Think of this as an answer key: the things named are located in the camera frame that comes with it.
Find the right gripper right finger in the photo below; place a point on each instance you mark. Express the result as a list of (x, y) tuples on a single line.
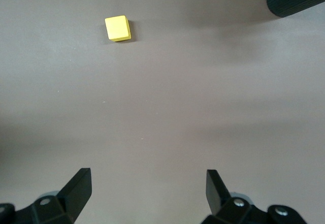
[(215, 196)]

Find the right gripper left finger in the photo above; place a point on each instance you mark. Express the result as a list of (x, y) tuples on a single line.
[(76, 191)]

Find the yellow block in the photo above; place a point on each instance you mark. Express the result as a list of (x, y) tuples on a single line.
[(118, 28)]

